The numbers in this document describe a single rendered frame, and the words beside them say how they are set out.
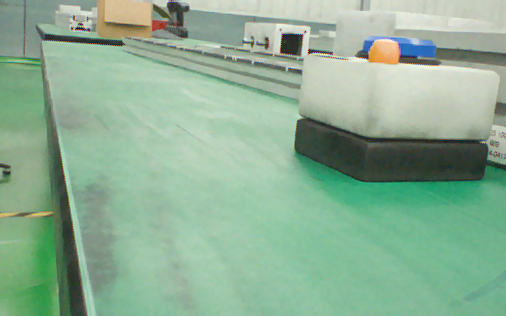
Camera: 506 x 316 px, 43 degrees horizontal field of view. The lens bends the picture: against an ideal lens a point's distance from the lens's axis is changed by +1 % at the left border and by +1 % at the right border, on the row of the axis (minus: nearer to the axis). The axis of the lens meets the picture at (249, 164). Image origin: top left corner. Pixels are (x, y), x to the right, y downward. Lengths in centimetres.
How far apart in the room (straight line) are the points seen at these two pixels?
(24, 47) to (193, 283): 1130
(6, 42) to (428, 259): 1125
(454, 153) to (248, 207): 14
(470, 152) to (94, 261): 23
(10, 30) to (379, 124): 1114
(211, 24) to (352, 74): 1146
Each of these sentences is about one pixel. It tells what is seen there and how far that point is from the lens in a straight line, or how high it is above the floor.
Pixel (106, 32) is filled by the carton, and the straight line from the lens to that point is 261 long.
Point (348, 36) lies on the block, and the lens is 57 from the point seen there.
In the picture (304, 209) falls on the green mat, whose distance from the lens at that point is 26.
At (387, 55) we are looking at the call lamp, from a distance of 32.
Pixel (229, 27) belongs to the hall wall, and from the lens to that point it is 1188.
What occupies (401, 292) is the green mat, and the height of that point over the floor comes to 78.
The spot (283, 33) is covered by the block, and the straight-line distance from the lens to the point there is 155.
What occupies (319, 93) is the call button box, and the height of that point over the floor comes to 82.
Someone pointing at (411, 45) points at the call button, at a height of 85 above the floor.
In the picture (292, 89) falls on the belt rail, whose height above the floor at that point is 79.
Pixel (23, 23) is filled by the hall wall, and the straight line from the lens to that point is 1140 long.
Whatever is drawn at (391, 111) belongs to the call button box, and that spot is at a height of 82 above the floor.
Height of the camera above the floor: 85
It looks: 12 degrees down
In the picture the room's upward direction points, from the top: 5 degrees clockwise
